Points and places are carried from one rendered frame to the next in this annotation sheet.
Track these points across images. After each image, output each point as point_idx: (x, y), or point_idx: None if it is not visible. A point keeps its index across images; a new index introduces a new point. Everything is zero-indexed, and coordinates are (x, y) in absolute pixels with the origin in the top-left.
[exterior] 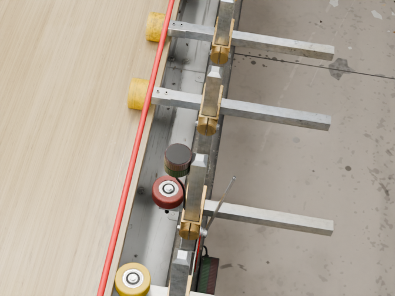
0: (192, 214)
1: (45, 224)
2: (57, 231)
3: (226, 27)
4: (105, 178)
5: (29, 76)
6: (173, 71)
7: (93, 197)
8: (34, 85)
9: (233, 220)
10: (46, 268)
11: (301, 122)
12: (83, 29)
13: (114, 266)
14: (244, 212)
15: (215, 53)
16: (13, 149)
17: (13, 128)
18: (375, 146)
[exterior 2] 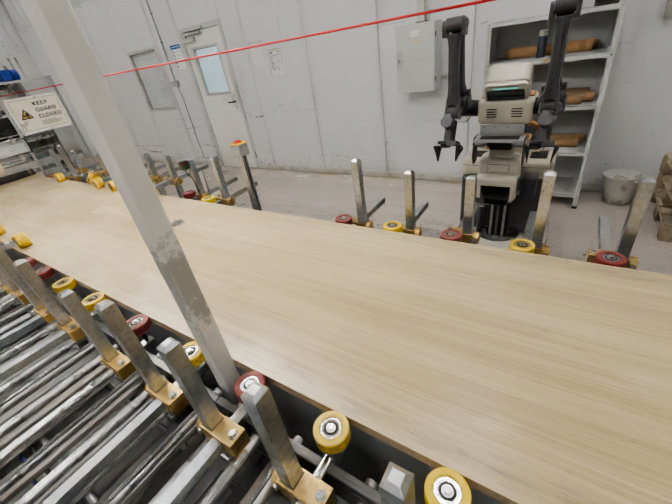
0: (202, 190)
1: (167, 212)
2: (173, 210)
3: (153, 166)
4: (168, 202)
5: (105, 215)
6: None
7: (171, 204)
8: (111, 214)
9: (213, 192)
10: (182, 212)
11: (200, 168)
12: (106, 205)
13: (199, 201)
14: (213, 187)
15: (157, 177)
16: (129, 218)
17: (121, 218)
18: None
